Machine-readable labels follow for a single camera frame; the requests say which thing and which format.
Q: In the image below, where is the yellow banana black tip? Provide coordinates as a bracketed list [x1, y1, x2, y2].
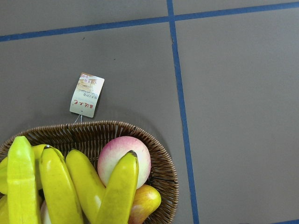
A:
[95, 150, 139, 224]

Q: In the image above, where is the greenish yellow banana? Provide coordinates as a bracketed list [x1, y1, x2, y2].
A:
[7, 136, 41, 224]

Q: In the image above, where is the brown wicker basket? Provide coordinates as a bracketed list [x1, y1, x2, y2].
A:
[0, 120, 179, 224]

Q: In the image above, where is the pink white peach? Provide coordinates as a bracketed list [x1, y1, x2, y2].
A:
[97, 136, 151, 189]

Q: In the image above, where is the paper price tag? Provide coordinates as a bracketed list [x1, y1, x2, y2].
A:
[69, 72, 105, 118]

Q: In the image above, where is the yellow red mango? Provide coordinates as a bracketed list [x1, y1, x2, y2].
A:
[128, 184, 162, 224]

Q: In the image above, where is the yellow starfruit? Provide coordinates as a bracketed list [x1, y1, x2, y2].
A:
[0, 144, 65, 195]

